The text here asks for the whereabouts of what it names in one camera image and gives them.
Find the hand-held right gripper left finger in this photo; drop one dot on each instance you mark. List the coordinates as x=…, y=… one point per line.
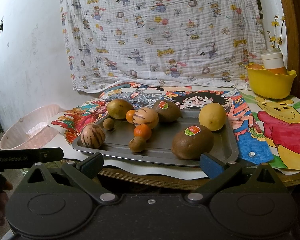
x=90, y=164

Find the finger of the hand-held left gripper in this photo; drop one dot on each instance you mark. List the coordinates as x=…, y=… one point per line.
x=52, y=155

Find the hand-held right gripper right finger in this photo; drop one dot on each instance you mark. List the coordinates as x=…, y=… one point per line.
x=210, y=165

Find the large kiwi with sticker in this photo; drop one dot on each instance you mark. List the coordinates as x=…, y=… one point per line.
x=192, y=146

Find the striped pepino melon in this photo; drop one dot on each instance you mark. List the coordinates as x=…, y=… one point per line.
x=92, y=135
x=146, y=117

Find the small brown round fruit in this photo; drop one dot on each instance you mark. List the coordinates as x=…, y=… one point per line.
x=108, y=124
x=137, y=145

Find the yellow lemon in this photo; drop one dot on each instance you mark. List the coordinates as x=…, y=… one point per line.
x=212, y=117

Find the metal tray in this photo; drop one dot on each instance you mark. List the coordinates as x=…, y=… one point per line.
x=165, y=140

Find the small orange tangerine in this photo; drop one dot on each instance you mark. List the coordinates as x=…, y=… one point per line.
x=142, y=132
x=130, y=116

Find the yellow-green oval fruit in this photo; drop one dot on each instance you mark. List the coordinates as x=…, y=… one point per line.
x=117, y=108

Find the small kiwi with sticker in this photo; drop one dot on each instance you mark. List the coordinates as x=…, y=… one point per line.
x=166, y=113

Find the pink plastic basket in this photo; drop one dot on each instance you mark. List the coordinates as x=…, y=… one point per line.
x=32, y=130

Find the white round magnet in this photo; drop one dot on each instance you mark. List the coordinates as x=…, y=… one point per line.
x=252, y=153

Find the shouting anime character poster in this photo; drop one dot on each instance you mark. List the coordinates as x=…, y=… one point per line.
x=247, y=140

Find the colourful dragon anime poster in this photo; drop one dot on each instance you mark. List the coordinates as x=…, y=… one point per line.
x=85, y=115

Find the yellow plastic bowl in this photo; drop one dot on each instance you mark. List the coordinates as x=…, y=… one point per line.
x=270, y=85

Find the orange bottle with white lid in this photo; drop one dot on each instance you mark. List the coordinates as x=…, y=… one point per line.
x=272, y=62

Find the clear glass jar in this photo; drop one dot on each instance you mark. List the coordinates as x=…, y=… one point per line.
x=271, y=52

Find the cartoon printed blanket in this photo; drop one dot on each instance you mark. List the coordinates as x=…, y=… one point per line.
x=165, y=42

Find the yellow flower sprig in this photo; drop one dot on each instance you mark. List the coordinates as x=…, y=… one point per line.
x=274, y=23

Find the curved wooden board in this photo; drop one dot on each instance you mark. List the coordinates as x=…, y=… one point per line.
x=298, y=30

